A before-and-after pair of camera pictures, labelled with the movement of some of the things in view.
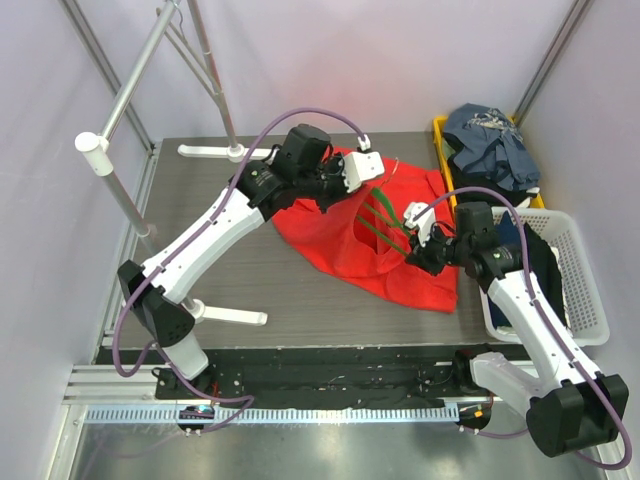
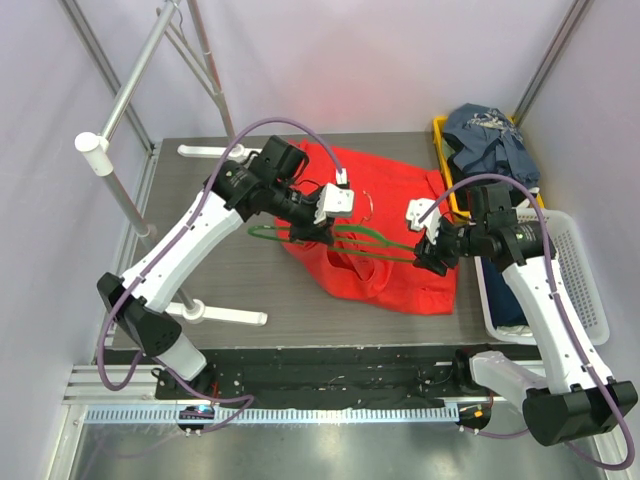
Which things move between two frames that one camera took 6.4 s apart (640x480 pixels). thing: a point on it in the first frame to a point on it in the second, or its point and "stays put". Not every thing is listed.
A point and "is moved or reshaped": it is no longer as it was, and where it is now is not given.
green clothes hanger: (389, 217) to (383, 241)
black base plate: (250, 375) stays put
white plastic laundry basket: (585, 317) stays put
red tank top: (364, 234) is moved or reshaped
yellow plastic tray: (438, 124) stays put
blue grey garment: (489, 143) stays put
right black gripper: (424, 252) stays put
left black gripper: (334, 165) to (323, 232)
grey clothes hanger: (181, 36) stays put
